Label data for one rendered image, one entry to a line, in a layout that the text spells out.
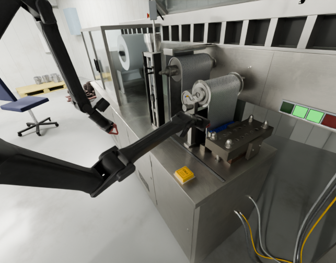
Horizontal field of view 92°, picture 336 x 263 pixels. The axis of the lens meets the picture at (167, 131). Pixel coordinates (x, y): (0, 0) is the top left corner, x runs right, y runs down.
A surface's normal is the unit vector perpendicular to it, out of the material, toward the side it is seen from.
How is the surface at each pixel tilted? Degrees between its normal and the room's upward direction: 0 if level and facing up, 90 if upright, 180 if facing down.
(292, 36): 90
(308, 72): 90
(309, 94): 90
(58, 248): 0
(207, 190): 0
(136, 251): 0
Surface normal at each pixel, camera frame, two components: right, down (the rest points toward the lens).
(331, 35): -0.84, 0.33
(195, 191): -0.05, -0.84
